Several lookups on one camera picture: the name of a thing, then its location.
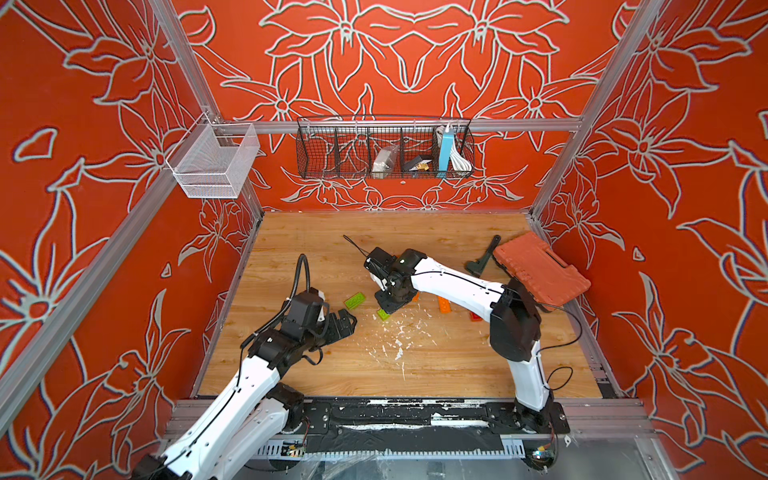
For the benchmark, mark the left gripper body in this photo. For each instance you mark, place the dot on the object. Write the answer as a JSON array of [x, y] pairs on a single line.
[[335, 333]]

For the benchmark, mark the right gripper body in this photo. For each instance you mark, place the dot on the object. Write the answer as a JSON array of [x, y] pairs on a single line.
[[390, 299]]

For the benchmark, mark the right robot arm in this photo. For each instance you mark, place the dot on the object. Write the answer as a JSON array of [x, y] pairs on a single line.
[[509, 309]]

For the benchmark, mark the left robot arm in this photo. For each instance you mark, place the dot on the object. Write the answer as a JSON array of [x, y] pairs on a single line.
[[253, 407]]

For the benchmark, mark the long green lego plate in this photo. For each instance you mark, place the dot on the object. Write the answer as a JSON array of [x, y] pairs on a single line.
[[355, 301]]

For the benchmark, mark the dark green clamp tool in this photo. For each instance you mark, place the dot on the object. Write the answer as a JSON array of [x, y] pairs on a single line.
[[477, 267]]

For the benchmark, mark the black small box in basket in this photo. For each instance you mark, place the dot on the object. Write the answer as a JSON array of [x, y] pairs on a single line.
[[419, 164]]

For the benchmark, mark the plastic bag in basket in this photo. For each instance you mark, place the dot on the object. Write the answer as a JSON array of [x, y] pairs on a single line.
[[385, 162]]

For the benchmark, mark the red plastic tool case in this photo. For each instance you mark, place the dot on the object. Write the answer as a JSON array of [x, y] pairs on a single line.
[[548, 278]]

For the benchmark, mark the clear plastic bin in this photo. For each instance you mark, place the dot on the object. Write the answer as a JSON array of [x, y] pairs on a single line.
[[214, 161]]

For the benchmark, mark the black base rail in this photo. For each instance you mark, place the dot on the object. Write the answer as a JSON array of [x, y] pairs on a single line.
[[430, 426]]

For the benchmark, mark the black wire basket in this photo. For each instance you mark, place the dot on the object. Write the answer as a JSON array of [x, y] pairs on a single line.
[[331, 147]]

